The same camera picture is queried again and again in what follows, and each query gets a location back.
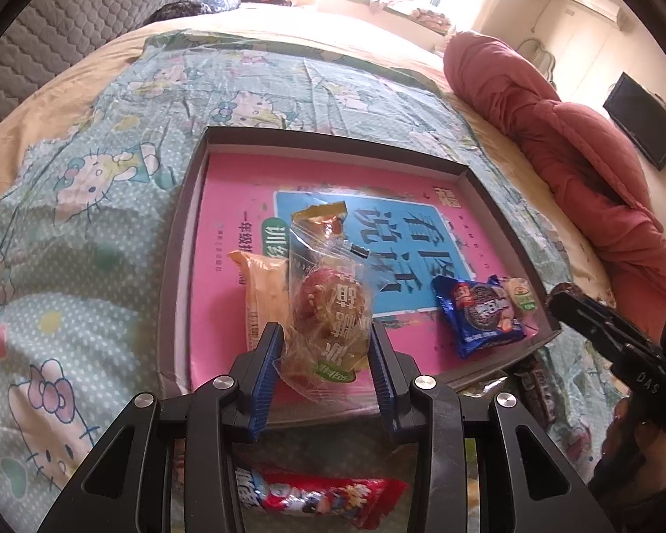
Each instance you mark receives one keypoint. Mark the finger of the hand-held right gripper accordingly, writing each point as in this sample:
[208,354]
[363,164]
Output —
[583,311]

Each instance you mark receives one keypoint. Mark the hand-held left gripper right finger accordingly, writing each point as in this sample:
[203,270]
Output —
[383,377]

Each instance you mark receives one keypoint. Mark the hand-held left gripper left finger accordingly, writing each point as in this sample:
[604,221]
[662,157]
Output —
[266,377]

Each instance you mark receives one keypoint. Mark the round cookie packet green label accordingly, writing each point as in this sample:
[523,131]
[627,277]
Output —
[519,291]

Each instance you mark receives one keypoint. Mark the beige wafer packet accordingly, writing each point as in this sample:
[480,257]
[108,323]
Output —
[261,300]

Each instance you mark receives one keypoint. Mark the dark brown chocolate bar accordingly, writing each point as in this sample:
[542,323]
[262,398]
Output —
[538,388]

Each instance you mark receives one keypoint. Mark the clear bag of red snacks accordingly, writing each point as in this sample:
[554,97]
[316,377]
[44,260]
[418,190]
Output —
[327,300]

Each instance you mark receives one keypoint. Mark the blue cookie packet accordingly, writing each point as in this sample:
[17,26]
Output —
[477,311]

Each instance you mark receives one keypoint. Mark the red snack packet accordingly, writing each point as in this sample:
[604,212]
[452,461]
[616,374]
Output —
[322,497]

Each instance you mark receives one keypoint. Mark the dark shallow cardboard box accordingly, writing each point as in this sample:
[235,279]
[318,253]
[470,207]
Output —
[186,244]

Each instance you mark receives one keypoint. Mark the person's right hand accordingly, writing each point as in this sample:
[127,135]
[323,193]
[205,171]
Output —
[621,412]

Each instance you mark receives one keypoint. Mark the pink quilt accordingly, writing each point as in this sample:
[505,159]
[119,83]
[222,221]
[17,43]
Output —
[560,139]

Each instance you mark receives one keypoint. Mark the black flat television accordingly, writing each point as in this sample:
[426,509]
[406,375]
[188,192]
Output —
[644,116]

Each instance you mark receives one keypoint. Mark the white ornate chair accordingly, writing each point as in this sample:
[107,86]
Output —
[535,53]

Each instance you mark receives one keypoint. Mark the light blue cartoon printed blanket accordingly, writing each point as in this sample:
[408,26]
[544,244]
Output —
[89,177]

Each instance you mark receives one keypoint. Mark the white air conditioner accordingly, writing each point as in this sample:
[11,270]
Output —
[594,3]

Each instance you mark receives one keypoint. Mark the pink fluffy cloth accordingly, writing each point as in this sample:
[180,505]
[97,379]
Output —
[430,16]

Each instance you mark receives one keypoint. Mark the beige bed sheet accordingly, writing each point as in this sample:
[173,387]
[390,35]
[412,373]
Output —
[338,33]

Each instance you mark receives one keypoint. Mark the blue patterned cloth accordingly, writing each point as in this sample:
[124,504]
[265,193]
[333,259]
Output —
[200,8]

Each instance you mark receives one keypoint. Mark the grey quilted headboard cover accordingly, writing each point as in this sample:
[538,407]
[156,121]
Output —
[61,28]

